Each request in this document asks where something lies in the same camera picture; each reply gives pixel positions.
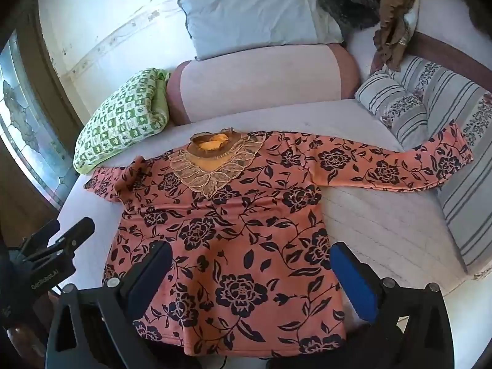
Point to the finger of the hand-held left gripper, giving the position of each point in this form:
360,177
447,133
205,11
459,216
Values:
44,231
75,230

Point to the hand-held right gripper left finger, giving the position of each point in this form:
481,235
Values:
148,276

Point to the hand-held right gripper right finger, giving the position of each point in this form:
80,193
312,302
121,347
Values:
351,280

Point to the orange floral long-sleeve top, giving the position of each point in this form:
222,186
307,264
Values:
238,238

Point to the brown crumpled clothes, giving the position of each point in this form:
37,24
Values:
396,15

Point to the stained glass door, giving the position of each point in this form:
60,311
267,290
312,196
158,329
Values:
27,119

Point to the green patterned folded blanket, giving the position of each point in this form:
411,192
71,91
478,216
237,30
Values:
123,119

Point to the striped floral quilt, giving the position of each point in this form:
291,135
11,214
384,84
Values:
446,130

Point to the pink bolster pillow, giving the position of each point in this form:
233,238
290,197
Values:
261,80

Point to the dark fur garment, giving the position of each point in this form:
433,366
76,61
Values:
348,4

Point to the grey blue pillow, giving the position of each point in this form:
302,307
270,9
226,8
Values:
253,15

